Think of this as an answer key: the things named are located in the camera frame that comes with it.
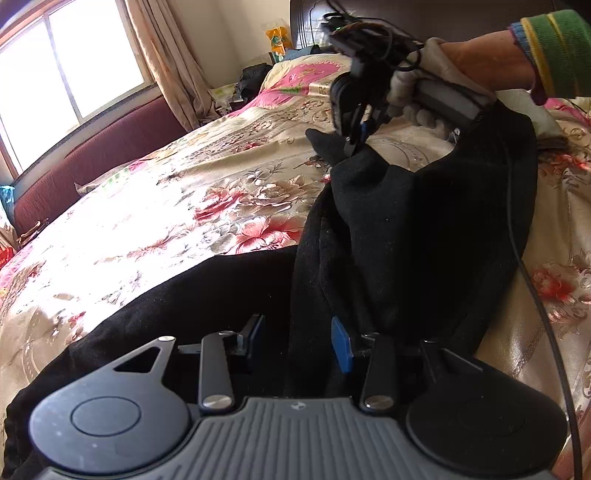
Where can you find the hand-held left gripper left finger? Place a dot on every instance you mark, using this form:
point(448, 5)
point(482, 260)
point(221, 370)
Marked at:
point(255, 333)

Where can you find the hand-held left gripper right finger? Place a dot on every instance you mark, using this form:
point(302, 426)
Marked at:
point(341, 344)

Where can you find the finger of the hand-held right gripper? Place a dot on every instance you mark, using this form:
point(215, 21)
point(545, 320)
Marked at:
point(375, 117)
point(352, 134)

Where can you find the black pants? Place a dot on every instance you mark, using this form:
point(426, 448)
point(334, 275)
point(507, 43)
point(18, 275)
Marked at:
point(406, 240)

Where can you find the person's right forearm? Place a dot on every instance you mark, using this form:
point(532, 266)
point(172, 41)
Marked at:
point(549, 46)

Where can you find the person's right hand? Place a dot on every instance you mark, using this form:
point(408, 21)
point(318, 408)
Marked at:
point(443, 57)

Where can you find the dark wooden headboard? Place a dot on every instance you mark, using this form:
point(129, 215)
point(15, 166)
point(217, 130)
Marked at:
point(309, 23)

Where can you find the black bag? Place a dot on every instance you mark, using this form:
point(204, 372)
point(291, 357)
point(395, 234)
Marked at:
point(253, 79)

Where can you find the white plastic bag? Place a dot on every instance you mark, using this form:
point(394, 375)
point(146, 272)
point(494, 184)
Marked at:
point(222, 96)

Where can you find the floral satin bedspread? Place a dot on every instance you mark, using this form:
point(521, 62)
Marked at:
point(194, 203)

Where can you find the grey cloth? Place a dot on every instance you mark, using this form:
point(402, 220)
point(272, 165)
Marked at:
point(531, 115)

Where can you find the beige patterned curtain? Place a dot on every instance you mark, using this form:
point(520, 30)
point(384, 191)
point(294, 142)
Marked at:
point(171, 60)

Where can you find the grey pillow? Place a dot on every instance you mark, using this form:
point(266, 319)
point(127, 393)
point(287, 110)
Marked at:
point(87, 188)

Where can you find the maroon sofa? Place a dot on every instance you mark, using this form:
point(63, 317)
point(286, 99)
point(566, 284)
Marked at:
point(101, 147)

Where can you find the blue plastic bag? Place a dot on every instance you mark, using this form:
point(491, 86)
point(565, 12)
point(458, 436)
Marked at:
point(5, 196)

